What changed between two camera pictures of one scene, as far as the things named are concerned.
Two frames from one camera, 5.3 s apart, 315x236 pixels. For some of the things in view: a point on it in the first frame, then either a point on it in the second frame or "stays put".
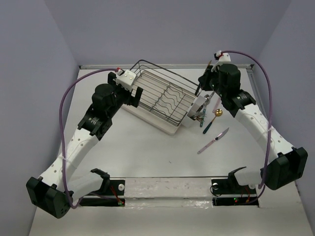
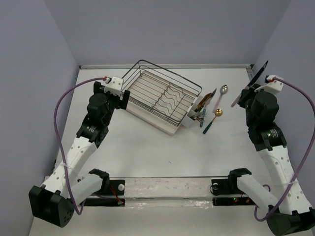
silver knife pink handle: [214, 139] -> [250, 83]
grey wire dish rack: [165, 95] stays put
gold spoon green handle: [218, 112] stays put
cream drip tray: [163, 103] stays put
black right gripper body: [214, 84] -> [250, 95]
